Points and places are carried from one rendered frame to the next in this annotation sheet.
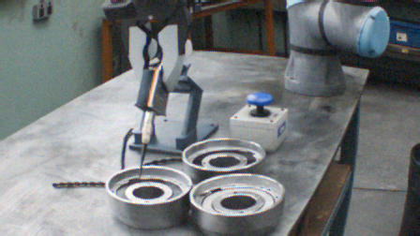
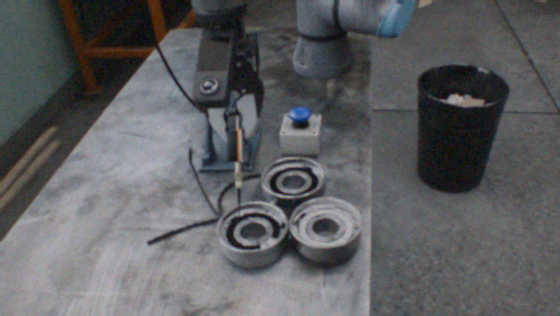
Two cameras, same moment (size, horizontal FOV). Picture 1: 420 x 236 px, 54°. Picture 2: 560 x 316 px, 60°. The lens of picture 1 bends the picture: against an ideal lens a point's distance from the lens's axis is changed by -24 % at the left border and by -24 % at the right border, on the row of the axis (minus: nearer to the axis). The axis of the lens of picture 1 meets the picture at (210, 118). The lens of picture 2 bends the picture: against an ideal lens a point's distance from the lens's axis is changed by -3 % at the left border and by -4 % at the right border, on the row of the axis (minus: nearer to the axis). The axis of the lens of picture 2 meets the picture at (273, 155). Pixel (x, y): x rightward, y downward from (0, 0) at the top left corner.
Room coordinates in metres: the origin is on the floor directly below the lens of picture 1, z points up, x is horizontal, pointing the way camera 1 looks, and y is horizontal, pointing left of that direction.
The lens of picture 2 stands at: (0.02, 0.15, 1.35)
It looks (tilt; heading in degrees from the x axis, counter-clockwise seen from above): 36 degrees down; 347
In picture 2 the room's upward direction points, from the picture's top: 6 degrees counter-clockwise
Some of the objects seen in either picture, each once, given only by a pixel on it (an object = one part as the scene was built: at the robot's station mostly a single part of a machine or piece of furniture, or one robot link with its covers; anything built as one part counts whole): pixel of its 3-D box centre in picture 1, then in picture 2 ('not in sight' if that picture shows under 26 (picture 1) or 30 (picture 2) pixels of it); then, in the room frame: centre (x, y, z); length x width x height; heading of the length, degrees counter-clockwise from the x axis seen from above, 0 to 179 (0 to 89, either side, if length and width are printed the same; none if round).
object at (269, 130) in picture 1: (262, 125); (301, 132); (0.77, -0.08, 0.82); 0.08 x 0.07 x 0.05; 155
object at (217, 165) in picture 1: (224, 168); (294, 185); (0.63, -0.02, 0.82); 0.10 x 0.10 x 0.04
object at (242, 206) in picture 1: (238, 208); (325, 231); (0.51, -0.03, 0.82); 0.10 x 0.10 x 0.04
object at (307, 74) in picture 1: (316, 65); (323, 45); (1.07, -0.23, 0.85); 0.15 x 0.15 x 0.10
